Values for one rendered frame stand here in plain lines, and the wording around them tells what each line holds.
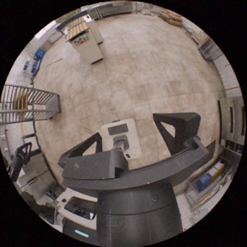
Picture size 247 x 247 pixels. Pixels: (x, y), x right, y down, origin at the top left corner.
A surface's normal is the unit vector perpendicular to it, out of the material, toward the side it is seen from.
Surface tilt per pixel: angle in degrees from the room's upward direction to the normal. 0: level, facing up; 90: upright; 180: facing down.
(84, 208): 90
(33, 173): 89
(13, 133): 90
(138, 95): 0
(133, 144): 0
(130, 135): 0
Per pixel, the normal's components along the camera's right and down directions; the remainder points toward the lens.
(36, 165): 0.96, -0.24
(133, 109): -0.11, 0.10
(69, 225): -0.25, -0.97
